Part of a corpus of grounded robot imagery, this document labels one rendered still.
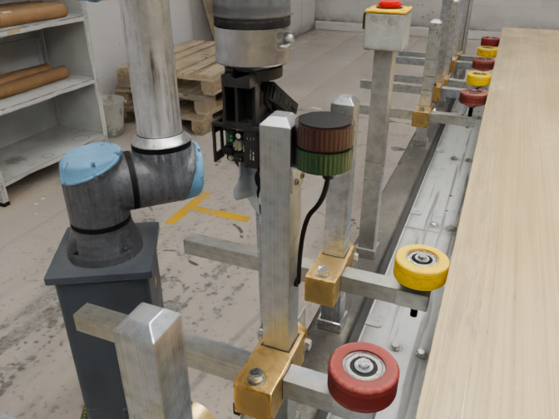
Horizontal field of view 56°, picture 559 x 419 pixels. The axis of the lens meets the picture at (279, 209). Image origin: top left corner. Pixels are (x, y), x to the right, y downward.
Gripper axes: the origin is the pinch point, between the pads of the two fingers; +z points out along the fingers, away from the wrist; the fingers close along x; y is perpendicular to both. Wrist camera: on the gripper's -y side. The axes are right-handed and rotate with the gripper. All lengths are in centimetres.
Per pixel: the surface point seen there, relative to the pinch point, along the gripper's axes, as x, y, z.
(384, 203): 6, -65, 29
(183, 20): -254, -381, 34
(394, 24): 9.6, -35.3, -20.2
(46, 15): -213, -176, 4
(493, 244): 31.7, -18.1, 9.8
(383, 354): 21.1, 13.5, 9.3
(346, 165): 15.3, 13.2, -13.3
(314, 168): 12.5, 15.1, -13.4
